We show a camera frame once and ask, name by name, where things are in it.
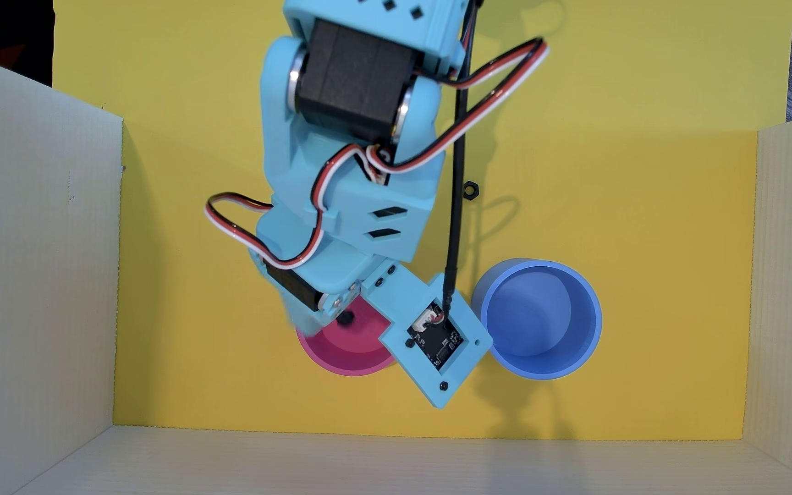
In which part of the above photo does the black camera cable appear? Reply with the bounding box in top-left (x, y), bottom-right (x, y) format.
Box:
top-left (441, 0), bottom-right (485, 320)

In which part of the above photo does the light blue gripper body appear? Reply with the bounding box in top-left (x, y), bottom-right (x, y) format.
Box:
top-left (250, 225), bottom-right (398, 323)

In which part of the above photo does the red white black servo cable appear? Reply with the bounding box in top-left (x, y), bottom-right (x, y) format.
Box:
top-left (367, 38), bottom-right (550, 174)
top-left (204, 142), bottom-right (376, 269)

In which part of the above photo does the cardboard box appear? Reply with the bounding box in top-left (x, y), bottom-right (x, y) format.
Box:
top-left (0, 48), bottom-right (792, 495)

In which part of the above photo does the pink round cup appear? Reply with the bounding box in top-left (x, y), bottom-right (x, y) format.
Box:
top-left (296, 296), bottom-right (397, 378)

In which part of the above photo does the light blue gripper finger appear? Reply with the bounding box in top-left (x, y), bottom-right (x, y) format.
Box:
top-left (286, 301), bottom-right (339, 338)

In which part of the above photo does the blue round cup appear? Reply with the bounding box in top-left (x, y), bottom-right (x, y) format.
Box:
top-left (471, 258), bottom-right (603, 381)

